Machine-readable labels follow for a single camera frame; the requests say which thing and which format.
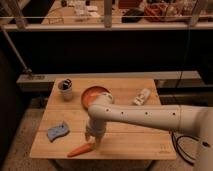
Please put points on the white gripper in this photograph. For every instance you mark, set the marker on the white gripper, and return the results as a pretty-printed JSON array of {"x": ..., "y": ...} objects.
[{"x": 96, "y": 129}]

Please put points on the orange pepper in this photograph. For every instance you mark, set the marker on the orange pepper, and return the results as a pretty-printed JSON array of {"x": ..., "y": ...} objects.
[{"x": 81, "y": 150}]

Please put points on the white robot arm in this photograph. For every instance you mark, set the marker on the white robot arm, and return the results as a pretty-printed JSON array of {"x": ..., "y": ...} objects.
[{"x": 192, "y": 120}]

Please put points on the orange ceramic bowl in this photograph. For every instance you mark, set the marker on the orange ceramic bowl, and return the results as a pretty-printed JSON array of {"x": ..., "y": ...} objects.
[{"x": 90, "y": 94}]

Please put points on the wooden table board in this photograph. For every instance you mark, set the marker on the wooden table board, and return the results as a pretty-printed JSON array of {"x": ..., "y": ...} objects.
[{"x": 121, "y": 141}]

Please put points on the blue sponge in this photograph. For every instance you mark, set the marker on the blue sponge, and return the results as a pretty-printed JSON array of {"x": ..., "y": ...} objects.
[{"x": 58, "y": 131}]

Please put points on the white cup with utensils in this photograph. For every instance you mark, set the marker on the white cup with utensils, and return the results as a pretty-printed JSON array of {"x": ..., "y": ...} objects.
[{"x": 65, "y": 89}]

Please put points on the white plastic bottle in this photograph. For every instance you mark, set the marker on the white plastic bottle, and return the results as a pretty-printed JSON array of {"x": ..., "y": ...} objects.
[{"x": 142, "y": 97}]

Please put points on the metal railing frame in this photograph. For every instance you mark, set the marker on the metal railing frame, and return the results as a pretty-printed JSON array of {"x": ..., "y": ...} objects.
[{"x": 184, "y": 14}]

